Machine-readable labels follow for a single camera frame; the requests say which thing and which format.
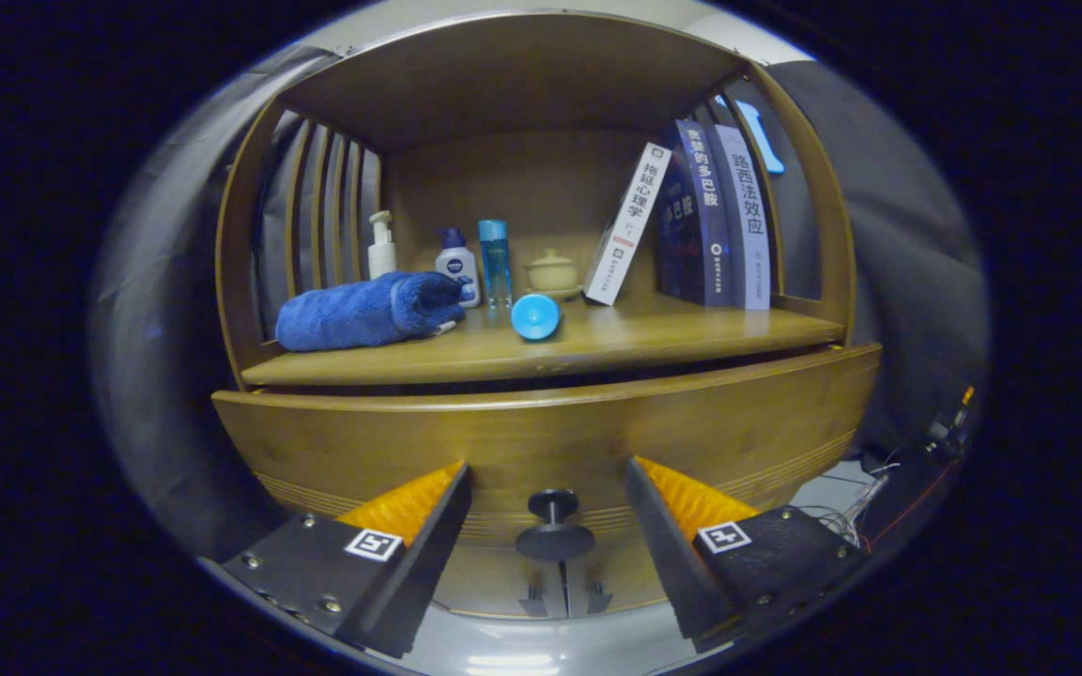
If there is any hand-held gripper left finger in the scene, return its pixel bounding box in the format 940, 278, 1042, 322
198, 460, 473, 660

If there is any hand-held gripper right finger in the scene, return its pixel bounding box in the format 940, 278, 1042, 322
624, 456, 871, 655

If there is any blue and white tube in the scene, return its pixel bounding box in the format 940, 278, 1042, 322
510, 293, 563, 342

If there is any wooden cabinet door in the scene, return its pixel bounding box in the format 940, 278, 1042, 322
564, 559, 669, 616
433, 563, 565, 619

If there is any wooden countertop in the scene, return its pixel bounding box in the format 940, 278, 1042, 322
240, 291, 847, 388

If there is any wooden cabinet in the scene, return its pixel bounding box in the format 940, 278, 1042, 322
212, 9, 883, 621

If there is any folded blue towel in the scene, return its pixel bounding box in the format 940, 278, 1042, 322
275, 271, 469, 353

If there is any black device with orange part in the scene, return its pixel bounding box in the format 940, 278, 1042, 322
865, 385, 979, 555

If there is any white bottle with blue cap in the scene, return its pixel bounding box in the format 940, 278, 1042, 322
435, 227, 483, 309

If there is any clear blue bottle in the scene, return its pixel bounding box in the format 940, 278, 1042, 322
477, 219, 513, 309

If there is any beige lidded teacup with saucer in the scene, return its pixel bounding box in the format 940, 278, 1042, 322
523, 248, 585, 301

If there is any white pump bottle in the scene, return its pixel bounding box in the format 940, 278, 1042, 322
367, 210, 398, 280

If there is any white book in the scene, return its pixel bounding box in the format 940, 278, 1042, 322
582, 142, 673, 307

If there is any dark blue book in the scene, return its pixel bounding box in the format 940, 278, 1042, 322
658, 118, 734, 308

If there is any pale blue book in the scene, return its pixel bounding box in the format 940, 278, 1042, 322
710, 124, 773, 312

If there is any white cable bundle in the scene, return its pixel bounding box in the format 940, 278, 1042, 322
790, 460, 904, 550

